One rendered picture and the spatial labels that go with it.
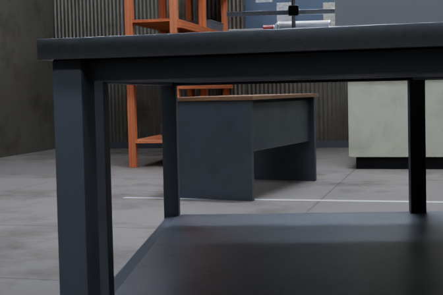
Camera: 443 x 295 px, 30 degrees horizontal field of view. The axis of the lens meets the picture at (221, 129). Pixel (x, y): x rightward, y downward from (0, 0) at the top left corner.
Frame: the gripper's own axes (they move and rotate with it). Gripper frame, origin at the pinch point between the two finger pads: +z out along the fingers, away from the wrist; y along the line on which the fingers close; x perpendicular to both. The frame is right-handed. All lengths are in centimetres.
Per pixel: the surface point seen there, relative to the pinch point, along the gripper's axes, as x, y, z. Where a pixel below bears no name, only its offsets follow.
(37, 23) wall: -589, -121, -640
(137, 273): -71, 40, 35
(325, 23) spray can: -25.2, -27.1, -9.8
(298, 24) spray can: -27.5, -19.9, -13.0
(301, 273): -57, 1, 53
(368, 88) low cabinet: -340, -306, -248
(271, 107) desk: -268, -158, -182
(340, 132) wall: -560, -424, -371
